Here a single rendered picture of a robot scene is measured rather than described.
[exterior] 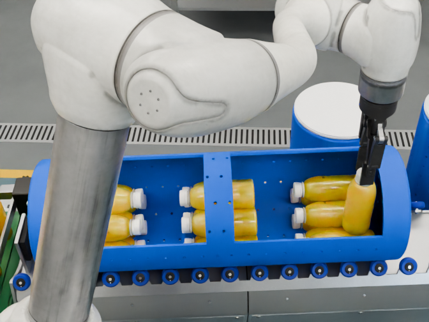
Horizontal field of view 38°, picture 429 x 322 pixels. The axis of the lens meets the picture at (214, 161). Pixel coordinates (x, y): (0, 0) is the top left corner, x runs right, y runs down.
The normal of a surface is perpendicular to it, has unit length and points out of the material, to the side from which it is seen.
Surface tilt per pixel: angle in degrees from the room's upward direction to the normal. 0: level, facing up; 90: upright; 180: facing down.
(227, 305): 71
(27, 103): 0
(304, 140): 90
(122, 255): 85
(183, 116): 93
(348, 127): 0
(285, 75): 77
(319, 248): 86
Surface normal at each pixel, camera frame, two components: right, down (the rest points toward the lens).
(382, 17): -0.62, 0.26
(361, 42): -0.73, 0.43
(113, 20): -0.17, -0.29
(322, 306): 0.02, 0.40
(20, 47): -0.03, -0.73
